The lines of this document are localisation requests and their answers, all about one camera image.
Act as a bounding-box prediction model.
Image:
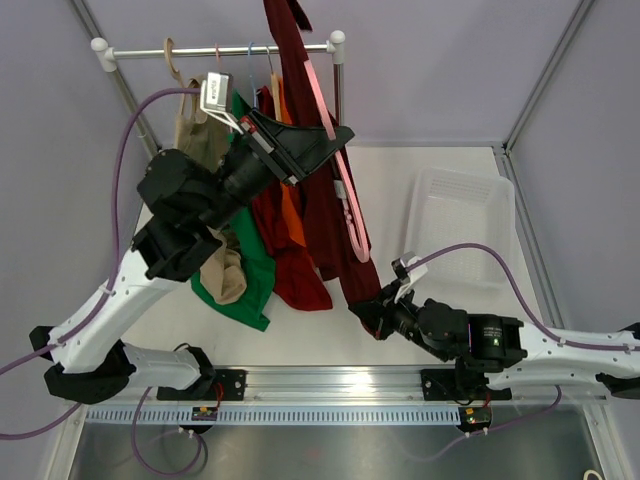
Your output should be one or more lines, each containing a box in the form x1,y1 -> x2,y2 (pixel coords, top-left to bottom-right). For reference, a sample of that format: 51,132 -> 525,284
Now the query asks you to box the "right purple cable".
394,243 -> 640,462

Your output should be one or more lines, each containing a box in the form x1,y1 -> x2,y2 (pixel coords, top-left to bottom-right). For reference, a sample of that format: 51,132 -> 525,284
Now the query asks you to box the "orange t shirt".
277,75 -> 306,247

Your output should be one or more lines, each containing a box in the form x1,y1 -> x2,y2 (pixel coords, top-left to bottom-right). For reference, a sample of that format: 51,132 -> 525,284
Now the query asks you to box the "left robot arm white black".
30,109 -> 354,405

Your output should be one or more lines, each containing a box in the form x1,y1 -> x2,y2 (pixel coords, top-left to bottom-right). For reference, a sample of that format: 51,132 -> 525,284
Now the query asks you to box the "green t shirt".
189,90 -> 279,333

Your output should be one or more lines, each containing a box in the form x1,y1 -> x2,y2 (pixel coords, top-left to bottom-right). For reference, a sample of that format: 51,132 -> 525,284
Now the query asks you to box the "beige plastic hanger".
163,37 -> 185,87

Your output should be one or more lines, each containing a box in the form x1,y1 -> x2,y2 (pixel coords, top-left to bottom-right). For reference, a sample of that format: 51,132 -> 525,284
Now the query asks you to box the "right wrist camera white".
391,251 -> 428,303

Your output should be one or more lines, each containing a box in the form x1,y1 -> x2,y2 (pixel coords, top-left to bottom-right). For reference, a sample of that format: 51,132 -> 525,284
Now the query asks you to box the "blue hanger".
247,41 -> 259,109

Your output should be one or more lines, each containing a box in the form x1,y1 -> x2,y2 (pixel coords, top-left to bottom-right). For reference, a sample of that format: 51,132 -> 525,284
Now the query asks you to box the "wide pink hanger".
303,59 -> 370,263

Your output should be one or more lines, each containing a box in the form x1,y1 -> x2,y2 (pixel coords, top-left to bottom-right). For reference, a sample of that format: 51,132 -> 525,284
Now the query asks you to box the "maroon t shirt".
263,0 -> 381,304

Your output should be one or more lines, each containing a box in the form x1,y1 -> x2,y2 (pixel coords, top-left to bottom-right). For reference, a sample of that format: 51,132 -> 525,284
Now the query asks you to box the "black mounting plate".
156,368 -> 248,402
420,368 -> 513,406

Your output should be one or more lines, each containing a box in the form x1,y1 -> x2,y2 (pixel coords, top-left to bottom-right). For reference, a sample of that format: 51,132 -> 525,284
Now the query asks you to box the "metal clothes rack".
90,29 -> 347,166

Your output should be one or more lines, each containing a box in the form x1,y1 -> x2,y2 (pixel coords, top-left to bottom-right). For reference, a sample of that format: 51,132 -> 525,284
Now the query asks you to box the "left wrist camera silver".
200,72 -> 233,113

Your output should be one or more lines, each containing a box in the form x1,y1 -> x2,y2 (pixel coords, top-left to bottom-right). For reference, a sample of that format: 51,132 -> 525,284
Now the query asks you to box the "wooden hanger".
265,46 -> 282,122

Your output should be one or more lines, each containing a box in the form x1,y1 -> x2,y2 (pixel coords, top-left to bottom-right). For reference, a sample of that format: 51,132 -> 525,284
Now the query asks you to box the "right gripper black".
349,278 -> 451,362

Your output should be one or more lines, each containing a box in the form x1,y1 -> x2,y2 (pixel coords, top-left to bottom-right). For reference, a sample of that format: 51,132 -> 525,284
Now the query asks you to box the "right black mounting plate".
420,368 -> 513,406

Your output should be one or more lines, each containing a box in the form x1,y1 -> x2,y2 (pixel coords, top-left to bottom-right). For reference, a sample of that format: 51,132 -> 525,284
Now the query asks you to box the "white plastic basket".
404,168 -> 516,289

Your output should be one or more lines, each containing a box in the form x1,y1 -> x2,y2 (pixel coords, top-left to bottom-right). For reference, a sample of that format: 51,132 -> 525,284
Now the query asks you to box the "beige t shirt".
174,95 -> 248,305

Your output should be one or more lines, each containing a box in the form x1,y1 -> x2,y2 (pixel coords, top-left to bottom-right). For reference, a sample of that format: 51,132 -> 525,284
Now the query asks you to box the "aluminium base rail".
62,363 -> 609,404

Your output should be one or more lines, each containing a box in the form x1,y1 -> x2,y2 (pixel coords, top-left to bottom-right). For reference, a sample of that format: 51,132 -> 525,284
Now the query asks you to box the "red t shirt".
249,85 -> 335,312

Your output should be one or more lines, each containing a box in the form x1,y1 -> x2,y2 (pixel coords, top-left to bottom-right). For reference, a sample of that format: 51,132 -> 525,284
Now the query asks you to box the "white slotted cable duct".
85,405 -> 461,426

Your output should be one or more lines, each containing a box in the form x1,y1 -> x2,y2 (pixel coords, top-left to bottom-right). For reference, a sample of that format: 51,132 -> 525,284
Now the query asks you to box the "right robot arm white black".
349,282 -> 639,400

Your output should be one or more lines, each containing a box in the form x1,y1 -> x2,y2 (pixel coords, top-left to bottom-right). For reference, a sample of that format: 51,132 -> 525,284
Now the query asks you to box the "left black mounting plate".
156,368 -> 248,402

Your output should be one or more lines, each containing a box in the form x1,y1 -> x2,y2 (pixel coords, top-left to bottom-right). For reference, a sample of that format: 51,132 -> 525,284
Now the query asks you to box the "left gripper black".
194,105 -> 350,231

